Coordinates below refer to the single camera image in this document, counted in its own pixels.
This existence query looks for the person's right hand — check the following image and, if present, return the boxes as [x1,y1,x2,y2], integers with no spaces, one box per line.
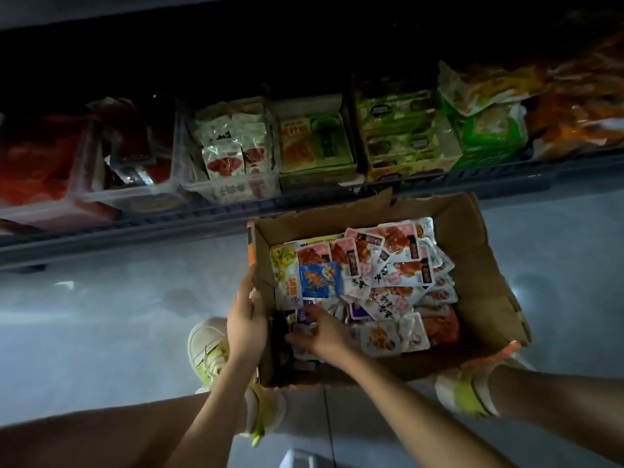
[285,305,360,371]

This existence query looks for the person's left hand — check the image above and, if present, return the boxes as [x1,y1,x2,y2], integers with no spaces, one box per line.
[226,266,272,371]

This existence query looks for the grey metal store shelf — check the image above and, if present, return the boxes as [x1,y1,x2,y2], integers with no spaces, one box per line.
[0,0,624,274]

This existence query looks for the brown cardboard box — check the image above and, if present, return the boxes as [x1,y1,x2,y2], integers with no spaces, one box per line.
[246,188,534,388]

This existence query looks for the person's left forearm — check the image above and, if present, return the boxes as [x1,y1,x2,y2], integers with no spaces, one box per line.
[166,360,265,468]

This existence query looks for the person's right forearm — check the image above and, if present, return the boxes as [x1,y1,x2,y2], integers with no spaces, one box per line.
[336,356,513,468]

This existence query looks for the person's left shoe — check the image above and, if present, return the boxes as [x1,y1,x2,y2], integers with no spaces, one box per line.
[187,318,286,447]

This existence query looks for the person's shoe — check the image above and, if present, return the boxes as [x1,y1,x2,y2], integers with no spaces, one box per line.
[187,318,286,447]
[434,341,536,420]

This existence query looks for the person's right shoe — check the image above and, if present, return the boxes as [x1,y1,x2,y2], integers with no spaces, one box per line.
[434,341,536,420]

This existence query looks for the person's left leg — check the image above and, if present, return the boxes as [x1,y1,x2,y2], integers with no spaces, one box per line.
[0,389,245,468]

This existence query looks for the person's leg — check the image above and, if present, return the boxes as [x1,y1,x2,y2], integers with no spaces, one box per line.
[487,365,624,464]
[0,389,245,468]

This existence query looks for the person's right leg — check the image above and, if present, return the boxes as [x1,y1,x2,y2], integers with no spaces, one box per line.
[487,365,624,464]

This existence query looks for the white sock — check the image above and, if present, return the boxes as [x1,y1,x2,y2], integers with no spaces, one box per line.
[242,387,263,433]

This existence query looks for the white plastic stool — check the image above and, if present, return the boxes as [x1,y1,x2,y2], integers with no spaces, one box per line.
[278,448,333,468]

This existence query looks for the clear plastic tray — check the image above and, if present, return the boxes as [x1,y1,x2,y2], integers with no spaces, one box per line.
[185,95,284,205]
[0,112,118,230]
[78,92,201,213]

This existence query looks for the green orange display carton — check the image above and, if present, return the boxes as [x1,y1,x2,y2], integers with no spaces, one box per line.
[273,94,362,191]

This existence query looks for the green snack packets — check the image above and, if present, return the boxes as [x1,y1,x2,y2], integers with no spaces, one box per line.
[441,97,532,172]

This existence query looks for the pile of red snack packets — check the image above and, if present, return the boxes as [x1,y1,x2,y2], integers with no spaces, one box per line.
[0,116,84,205]

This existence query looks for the pile of orange yellow packets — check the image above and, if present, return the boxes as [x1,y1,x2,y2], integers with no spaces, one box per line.
[437,38,624,160]

